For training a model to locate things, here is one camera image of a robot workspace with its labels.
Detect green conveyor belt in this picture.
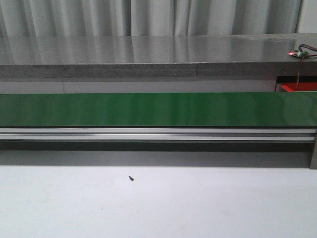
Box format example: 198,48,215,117
0,92,317,127

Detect grey curtain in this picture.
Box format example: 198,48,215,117
0,0,302,37

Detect grey stone counter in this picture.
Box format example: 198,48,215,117
0,33,317,78

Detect red plastic bin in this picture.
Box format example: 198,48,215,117
280,82,317,92

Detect red and black wires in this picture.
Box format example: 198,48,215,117
296,44,317,92

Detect aluminium conveyor side rail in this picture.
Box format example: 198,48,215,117
0,127,317,142

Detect small green circuit board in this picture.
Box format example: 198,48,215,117
288,50,309,58

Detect grey conveyor support leg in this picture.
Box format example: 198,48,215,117
310,137,317,170

